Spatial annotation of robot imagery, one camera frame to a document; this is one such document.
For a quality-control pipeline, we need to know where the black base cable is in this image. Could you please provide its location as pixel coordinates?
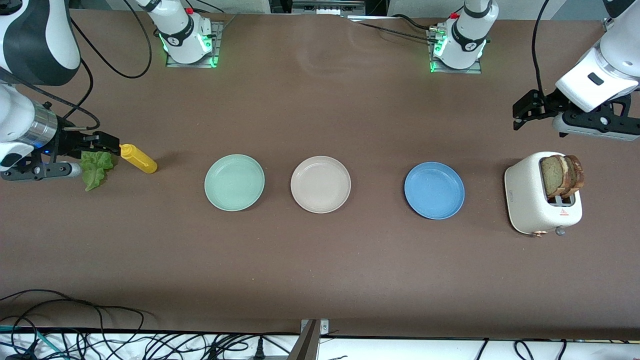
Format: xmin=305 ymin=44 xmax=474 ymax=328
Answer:
xmin=350 ymin=14 xmax=437 ymax=43

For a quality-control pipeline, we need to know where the black floor cable tangle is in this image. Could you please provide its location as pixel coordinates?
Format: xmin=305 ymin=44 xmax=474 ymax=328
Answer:
xmin=0 ymin=289 xmax=301 ymax=360

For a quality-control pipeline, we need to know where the beige plate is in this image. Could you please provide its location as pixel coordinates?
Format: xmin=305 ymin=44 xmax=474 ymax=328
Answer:
xmin=290 ymin=155 xmax=352 ymax=215

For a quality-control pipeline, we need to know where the light brown bread slice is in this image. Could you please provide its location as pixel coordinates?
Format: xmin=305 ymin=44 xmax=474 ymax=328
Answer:
xmin=539 ymin=155 xmax=572 ymax=199

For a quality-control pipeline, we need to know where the aluminium camera mount post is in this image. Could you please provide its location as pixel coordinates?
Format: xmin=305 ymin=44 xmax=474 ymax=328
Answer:
xmin=287 ymin=318 xmax=331 ymax=360

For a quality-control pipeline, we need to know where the mint green plate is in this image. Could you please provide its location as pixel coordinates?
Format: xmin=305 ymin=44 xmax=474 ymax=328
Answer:
xmin=204 ymin=154 xmax=266 ymax=212

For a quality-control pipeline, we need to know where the cream white toaster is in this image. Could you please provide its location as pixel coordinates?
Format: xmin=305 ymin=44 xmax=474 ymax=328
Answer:
xmin=504 ymin=151 xmax=584 ymax=237

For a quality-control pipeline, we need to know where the blue plate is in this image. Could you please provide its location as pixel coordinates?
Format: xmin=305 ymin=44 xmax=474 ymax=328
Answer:
xmin=404 ymin=161 xmax=466 ymax=220

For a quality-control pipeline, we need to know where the teal floor cable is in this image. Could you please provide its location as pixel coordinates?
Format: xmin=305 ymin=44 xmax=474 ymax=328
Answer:
xmin=0 ymin=325 xmax=66 ymax=360

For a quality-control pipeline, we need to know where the yellow squeeze bottle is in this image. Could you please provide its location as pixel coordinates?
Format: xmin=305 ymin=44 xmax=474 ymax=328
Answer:
xmin=119 ymin=143 xmax=158 ymax=175

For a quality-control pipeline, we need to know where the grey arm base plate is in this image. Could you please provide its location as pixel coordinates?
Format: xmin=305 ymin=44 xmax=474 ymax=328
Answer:
xmin=165 ymin=20 xmax=224 ymax=69
xmin=426 ymin=27 xmax=484 ymax=75

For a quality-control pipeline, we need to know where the grey metal background equipment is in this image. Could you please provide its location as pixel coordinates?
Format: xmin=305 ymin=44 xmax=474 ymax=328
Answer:
xmin=269 ymin=0 xmax=390 ymax=17

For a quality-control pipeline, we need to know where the dark crust bread slice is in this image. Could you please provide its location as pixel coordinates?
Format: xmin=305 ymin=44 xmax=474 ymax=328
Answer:
xmin=564 ymin=154 xmax=585 ymax=197

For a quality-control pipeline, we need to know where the green lettuce leaf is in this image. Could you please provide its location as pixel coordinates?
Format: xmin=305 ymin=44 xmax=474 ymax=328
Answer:
xmin=81 ymin=150 xmax=117 ymax=192

